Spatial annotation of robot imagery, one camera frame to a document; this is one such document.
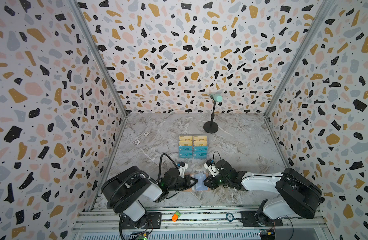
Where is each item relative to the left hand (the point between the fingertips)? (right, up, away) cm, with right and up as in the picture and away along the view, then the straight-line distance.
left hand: (201, 180), depth 81 cm
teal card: (0, +15, +14) cm, 21 cm away
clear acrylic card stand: (-5, +16, +14) cm, 22 cm away
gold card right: (0, +19, +14) cm, 23 cm away
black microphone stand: (+9, +29, +32) cm, 45 cm away
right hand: (+1, -1, +2) cm, 3 cm away
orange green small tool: (-13, -15, -8) cm, 22 cm away
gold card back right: (0, +22, +14) cm, 26 cm away
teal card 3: (0, +12, +14) cm, 18 cm away
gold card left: (-9, +19, +13) cm, 25 cm away
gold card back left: (-8, +22, +14) cm, 27 cm away
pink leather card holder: (-1, -4, +2) cm, 5 cm away
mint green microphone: (+9, +46, +2) cm, 47 cm away
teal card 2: (-9, +12, +14) cm, 20 cm away
